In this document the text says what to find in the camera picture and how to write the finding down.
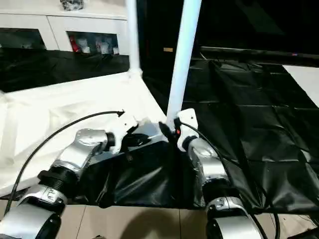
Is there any white plastic table leg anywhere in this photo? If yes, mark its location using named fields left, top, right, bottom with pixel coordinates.
left=165, top=0, right=202, bottom=124
left=126, top=0, right=143, bottom=78

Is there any black mat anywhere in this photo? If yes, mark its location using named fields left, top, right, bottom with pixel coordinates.
left=0, top=47, right=319, bottom=215

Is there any long black bar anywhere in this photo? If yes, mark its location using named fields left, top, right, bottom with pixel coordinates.
left=200, top=46, right=319, bottom=60

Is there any red packet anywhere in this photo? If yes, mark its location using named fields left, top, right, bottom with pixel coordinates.
left=69, top=36, right=79, bottom=52

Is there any black backdrop cloth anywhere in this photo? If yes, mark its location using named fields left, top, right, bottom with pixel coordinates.
left=128, top=0, right=319, bottom=59

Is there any white glass-door cabinet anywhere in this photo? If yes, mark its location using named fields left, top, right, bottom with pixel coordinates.
left=0, top=0, right=130, bottom=54

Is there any white flat board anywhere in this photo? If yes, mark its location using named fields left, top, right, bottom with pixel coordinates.
left=284, top=65, right=319, bottom=109

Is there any black and white bag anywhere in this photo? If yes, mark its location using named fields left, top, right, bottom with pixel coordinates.
left=59, top=0, right=84, bottom=11

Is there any black tripod leg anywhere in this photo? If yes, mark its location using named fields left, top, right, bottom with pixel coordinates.
left=284, top=228, right=319, bottom=239

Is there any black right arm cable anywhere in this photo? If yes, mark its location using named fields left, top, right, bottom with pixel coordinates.
left=179, top=121, right=282, bottom=239

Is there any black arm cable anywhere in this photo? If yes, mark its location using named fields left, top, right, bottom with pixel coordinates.
left=179, top=121, right=282, bottom=239
left=3, top=109, right=125, bottom=217

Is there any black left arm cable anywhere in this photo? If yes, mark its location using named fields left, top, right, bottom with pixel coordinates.
left=3, top=109, right=125, bottom=217

